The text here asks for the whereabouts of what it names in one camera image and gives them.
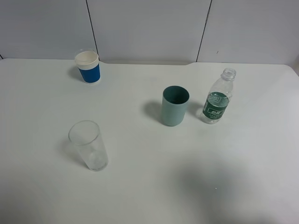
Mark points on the clear green-label water bottle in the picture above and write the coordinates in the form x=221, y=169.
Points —
x=218, y=97

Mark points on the blue white paper cup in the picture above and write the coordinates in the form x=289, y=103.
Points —
x=88, y=63

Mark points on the clear drinking glass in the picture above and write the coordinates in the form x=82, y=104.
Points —
x=86, y=139

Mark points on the teal plastic cup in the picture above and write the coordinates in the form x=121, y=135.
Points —
x=174, y=105

